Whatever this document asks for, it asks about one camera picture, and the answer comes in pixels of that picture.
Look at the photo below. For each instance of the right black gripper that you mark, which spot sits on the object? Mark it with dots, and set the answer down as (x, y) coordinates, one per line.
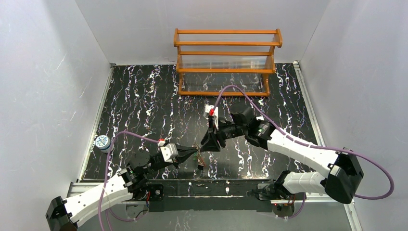
(217, 135)

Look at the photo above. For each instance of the metal keyring with red handle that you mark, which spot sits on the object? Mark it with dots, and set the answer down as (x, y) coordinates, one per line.
(198, 157)

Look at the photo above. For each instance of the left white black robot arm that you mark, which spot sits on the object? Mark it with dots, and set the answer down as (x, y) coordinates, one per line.
(131, 183)

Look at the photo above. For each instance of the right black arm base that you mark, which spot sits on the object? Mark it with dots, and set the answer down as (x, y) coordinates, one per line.
(285, 205)

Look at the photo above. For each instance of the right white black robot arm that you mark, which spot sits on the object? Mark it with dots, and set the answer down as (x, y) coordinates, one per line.
(334, 173)

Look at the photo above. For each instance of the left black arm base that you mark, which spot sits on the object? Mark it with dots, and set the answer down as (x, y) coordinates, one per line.
(149, 192)

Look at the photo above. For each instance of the small blue white jar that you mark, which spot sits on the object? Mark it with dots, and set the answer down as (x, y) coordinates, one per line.
(103, 143)

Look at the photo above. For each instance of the orange wooden shelf rack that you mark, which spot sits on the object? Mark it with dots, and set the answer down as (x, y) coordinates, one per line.
(222, 52)

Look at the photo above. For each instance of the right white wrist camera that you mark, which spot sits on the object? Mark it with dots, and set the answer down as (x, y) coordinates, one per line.
(210, 111)

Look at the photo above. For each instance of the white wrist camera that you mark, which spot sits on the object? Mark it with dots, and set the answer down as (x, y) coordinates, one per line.
(210, 111)
(168, 150)

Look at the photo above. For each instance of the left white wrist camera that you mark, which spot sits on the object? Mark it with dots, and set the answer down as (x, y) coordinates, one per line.
(168, 150)

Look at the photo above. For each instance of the aluminium front rail frame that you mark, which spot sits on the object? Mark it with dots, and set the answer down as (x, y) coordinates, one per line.
(206, 195)

